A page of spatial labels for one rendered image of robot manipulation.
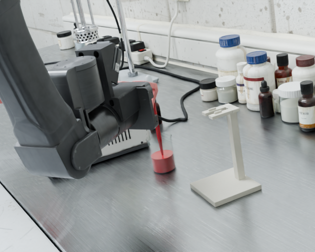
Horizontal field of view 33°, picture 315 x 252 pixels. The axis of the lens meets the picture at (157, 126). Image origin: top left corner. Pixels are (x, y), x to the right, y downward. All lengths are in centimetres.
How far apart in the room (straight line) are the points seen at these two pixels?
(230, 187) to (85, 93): 27
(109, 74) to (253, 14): 65
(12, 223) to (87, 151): 25
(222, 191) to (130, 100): 19
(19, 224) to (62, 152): 25
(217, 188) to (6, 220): 34
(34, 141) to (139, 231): 21
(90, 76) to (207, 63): 79
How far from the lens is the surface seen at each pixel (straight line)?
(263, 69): 109
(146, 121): 78
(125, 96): 74
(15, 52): 59
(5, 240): 83
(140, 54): 166
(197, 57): 148
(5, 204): 94
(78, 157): 65
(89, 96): 69
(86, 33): 141
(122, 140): 100
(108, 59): 73
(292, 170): 86
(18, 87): 60
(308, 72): 108
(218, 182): 83
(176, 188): 85
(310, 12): 119
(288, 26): 124
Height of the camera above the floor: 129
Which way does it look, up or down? 20 degrees down
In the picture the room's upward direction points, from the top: 11 degrees counter-clockwise
